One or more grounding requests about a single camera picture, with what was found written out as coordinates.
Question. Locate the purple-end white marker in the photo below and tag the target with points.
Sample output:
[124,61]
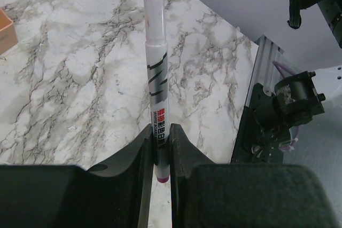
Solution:
[156,49]

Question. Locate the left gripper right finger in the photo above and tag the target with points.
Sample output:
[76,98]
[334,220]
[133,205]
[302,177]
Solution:
[206,194]

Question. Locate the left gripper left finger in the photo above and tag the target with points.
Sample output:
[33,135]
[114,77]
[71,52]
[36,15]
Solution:
[113,193]

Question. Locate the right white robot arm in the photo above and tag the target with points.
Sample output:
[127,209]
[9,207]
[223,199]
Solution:
[280,98]

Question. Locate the orange plastic desk organizer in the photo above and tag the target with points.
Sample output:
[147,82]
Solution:
[8,35]

